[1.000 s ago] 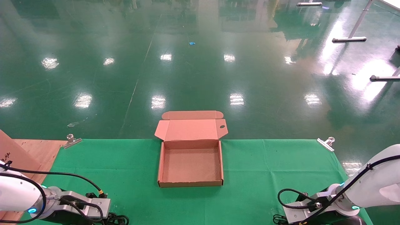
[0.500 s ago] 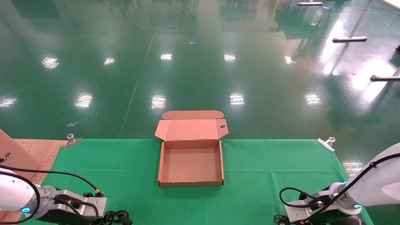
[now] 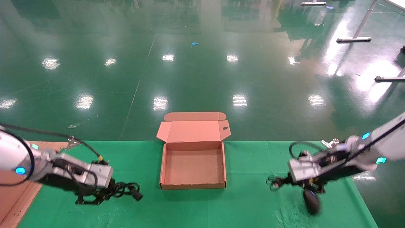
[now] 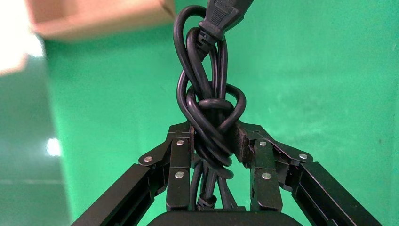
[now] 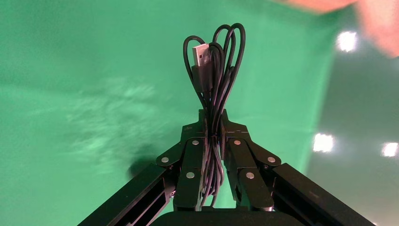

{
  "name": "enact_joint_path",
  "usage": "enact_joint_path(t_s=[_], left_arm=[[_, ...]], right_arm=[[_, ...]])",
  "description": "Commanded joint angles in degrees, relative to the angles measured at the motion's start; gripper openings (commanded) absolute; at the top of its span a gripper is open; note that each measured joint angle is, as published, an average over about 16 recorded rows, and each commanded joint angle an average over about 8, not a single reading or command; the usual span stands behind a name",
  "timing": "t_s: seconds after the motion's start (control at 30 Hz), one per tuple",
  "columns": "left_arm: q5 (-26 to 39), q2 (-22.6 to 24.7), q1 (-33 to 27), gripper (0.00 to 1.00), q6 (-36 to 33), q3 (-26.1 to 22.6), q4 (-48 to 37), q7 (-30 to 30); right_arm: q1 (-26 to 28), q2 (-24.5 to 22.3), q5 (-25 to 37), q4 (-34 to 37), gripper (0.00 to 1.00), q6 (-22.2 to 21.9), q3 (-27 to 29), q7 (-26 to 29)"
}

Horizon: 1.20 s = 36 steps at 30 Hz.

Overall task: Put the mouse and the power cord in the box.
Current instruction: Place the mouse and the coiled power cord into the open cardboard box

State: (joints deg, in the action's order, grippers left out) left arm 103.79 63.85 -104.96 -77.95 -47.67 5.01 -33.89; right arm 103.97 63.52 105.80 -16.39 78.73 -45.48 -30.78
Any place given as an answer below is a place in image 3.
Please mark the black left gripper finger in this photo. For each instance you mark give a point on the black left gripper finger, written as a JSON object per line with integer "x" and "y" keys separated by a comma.
{"x": 109, "y": 186}
{"x": 91, "y": 199}

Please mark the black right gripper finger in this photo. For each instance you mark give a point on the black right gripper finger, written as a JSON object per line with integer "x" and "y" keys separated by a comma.
{"x": 284, "y": 186}
{"x": 286, "y": 179}

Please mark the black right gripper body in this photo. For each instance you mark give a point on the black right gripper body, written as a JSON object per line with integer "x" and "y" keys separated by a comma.
{"x": 341, "y": 174}

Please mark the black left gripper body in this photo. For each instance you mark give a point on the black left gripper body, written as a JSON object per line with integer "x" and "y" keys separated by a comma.
{"x": 63, "y": 186}

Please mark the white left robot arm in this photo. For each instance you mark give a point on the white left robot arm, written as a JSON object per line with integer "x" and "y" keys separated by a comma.
{"x": 12, "y": 148}

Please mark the open flat cardboard box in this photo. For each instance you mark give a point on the open flat cardboard box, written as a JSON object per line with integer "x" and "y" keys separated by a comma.
{"x": 193, "y": 167}

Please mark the silver metal clamp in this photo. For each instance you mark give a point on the silver metal clamp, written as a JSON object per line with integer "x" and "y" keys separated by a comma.
{"x": 330, "y": 143}
{"x": 72, "y": 141}

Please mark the green table cloth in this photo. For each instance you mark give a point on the green table cloth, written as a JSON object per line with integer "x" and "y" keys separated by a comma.
{"x": 246, "y": 205}

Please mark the clear plastic scrap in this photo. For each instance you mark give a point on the clear plastic scrap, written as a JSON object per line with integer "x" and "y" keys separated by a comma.
{"x": 75, "y": 125}

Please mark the white metal table leg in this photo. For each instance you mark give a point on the white metal table leg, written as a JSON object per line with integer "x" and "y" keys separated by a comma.
{"x": 354, "y": 39}
{"x": 313, "y": 3}
{"x": 389, "y": 78}

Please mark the white desk top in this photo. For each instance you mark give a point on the white desk top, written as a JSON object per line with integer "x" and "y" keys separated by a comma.
{"x": 397, "y": 3}

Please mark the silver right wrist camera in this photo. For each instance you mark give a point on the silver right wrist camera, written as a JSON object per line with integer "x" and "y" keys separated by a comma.
{"x": 303, "y": 171}

